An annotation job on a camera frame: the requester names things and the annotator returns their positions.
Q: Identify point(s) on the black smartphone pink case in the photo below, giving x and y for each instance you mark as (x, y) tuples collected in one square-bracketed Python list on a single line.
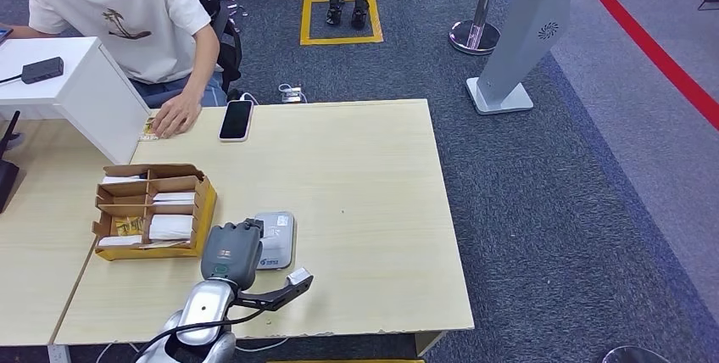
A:
[(236, 120)]

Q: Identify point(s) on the yellow green printed card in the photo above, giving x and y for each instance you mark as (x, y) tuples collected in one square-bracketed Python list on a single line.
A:
[(146, 134)]

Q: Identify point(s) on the wooden table leg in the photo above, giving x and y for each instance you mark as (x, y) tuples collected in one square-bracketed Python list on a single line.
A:
[(428, 342)]

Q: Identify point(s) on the black power adapter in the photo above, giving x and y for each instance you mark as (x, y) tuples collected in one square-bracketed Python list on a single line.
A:
[(42, 70)]

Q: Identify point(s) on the cardboard organizer box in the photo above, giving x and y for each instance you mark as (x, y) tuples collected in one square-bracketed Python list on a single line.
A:
[(168, 183)]

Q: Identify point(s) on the grey card reader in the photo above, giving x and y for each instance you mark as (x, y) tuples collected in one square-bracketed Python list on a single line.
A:
[(281, 242)]

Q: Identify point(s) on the chrome round base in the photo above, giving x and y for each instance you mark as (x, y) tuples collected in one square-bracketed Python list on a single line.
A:
[(635, 356)]

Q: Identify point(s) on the yellow printed key card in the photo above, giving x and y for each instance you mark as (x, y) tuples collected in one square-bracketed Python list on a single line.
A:
[(129, 227)]

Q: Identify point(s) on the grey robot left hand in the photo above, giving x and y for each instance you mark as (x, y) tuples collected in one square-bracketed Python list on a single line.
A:
[(233, 254)]

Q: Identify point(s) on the person's left hand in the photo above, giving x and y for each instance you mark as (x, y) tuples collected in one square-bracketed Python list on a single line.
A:
[(178, 116)]

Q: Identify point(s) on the person's right forearm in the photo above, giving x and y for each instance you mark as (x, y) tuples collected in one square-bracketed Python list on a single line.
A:
[(22, 32)]

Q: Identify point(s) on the chrome stanchion post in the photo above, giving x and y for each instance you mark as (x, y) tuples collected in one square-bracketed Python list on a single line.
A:
[(474, 39)]

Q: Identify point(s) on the grey kiosk stand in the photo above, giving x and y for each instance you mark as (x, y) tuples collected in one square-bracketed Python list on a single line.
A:
[(522, 23)]

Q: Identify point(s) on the person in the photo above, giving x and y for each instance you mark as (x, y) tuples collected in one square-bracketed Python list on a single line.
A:
[(112, 40)]

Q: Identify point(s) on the person's left forearm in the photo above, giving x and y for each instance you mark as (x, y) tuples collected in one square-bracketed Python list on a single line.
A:
[(199, 77)]

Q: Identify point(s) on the black router with antenna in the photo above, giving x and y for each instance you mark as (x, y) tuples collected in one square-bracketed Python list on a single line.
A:
[(7, 180)]

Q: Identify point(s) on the white desk shelf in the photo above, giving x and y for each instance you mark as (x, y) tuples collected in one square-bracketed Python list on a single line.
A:
[(73, 96)]

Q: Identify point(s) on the white power strip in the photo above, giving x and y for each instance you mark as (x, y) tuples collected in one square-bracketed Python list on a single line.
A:
[(291, 95)]

